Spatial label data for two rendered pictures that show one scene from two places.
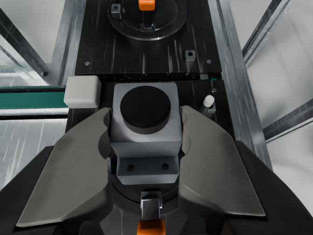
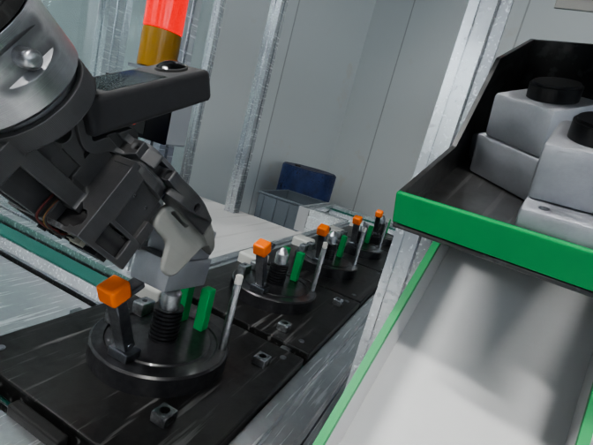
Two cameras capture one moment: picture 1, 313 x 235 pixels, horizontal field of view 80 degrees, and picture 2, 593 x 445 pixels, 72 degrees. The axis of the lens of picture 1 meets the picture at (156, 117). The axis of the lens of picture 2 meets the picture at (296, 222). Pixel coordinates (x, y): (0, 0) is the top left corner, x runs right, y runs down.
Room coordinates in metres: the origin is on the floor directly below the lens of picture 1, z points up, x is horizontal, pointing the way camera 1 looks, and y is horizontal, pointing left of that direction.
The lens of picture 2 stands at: (-0.25, -0.26, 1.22)
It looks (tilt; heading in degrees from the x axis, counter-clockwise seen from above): 12 degrees down; 26
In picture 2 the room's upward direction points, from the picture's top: 15 degrees clockwise
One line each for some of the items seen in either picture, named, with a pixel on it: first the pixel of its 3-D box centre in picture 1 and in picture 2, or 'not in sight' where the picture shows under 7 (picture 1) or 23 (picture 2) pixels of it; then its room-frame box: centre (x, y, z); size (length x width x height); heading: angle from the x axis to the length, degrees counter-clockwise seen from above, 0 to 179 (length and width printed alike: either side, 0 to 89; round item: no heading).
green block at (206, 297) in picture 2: not in sight; (204, 308); (0.09, -0.01, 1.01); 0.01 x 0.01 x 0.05; 4
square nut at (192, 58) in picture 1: (189, 56); (284, 326); (0.22, -0.05, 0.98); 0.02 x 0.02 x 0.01; 4
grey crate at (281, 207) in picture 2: not in sight; (311, 221); (2.05, 0.76, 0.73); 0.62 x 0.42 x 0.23; 94
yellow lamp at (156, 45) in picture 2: not in sight; (159, 50); (0.15, 0.20, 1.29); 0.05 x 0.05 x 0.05
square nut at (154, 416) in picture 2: not in sight; (163, 415); (-0.02, -0.07, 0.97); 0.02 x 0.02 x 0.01; 4
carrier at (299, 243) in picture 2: not in sight; (329, 248); (0.55, 0.04, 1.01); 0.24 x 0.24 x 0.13; 4
